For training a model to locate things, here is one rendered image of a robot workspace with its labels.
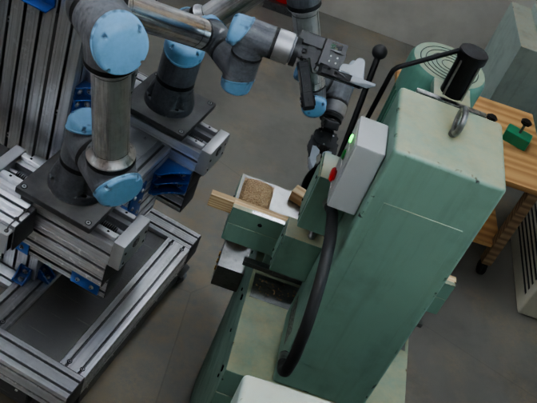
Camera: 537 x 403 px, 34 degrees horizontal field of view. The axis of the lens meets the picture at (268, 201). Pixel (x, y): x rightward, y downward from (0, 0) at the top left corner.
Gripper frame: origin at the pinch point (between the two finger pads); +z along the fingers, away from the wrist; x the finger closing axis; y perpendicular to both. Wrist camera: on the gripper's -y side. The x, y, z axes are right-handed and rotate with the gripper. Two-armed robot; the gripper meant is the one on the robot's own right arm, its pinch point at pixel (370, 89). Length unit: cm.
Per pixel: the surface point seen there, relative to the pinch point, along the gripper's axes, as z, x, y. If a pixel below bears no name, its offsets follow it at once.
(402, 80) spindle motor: 4.0, -13.6, 3.4
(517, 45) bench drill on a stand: 82, 198, 54
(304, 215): -6.1, -18.2, -31.0
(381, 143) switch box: 0.1, -41.0, -11.1
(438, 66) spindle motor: 9.7, -16.6, 8.5
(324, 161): -6.2, -20.1, -18.7
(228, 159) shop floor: -24, 181, -39
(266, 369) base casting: 0, -5, -69
